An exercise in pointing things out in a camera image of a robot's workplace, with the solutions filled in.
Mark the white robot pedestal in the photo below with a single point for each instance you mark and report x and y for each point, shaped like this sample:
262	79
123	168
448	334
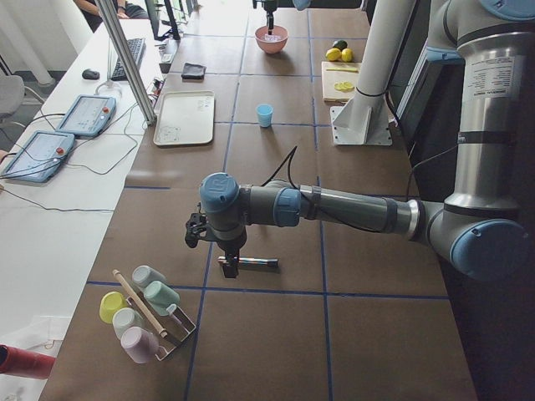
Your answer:
364	118

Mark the lemon slices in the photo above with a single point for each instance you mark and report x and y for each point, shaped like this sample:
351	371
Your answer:
344	86

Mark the yellow cup on rack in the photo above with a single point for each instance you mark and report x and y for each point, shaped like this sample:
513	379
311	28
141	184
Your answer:
110	303

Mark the pink bowl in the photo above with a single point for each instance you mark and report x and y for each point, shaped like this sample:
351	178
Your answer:
271	48

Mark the green cup on rack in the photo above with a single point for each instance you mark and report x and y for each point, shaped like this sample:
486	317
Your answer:
160	297

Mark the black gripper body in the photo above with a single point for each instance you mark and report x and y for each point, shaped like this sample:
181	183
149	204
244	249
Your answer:
270	7
231	246

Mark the pink cup on rack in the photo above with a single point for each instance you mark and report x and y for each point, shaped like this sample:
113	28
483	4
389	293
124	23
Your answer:
140	344

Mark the green avocado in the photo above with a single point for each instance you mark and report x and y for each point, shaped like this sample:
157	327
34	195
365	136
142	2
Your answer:
340	44

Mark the blue plastic cup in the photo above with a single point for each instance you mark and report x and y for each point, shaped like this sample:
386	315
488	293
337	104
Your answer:
264	115

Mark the yellow knife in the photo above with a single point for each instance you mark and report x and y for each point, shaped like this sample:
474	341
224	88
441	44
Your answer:
349	70

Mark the pile of clear ice cubes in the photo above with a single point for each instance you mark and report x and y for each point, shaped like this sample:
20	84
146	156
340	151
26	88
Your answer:
271	38

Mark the yellow lemon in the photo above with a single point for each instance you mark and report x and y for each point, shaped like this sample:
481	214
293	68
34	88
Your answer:
346	55
333	54

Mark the black computer mouse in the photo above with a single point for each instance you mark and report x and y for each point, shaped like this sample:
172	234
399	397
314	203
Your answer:
90	74

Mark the far blue teach pendant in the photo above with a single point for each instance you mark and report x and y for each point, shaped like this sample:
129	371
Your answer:
88	116

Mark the near blue teach pendant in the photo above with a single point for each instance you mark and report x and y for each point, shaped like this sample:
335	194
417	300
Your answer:
41	157

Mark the red bottle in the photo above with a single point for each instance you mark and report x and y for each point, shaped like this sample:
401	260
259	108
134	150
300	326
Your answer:
24	363

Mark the cream bear tray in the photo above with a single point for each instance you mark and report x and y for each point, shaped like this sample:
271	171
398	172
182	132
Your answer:
185	118

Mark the wooden cutting board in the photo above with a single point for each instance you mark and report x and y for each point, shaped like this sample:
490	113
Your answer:
329	78

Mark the white cup on rack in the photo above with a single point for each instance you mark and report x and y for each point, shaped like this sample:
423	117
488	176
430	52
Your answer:
124	319

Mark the blue teach pendant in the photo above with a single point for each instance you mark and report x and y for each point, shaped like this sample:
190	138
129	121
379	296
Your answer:
88	116
41	157

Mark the grey cup on rack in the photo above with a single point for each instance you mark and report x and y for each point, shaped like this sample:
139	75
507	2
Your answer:
144	275

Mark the metal muddler stick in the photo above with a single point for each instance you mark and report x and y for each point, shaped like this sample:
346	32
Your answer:
248	261

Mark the aluminium frame post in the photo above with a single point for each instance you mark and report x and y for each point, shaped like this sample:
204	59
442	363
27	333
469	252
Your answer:
117	36

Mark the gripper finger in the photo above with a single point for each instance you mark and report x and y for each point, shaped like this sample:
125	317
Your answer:
270	23
230	265

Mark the folded grey cloth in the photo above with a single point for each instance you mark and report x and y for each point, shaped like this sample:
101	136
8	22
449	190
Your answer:
193	71

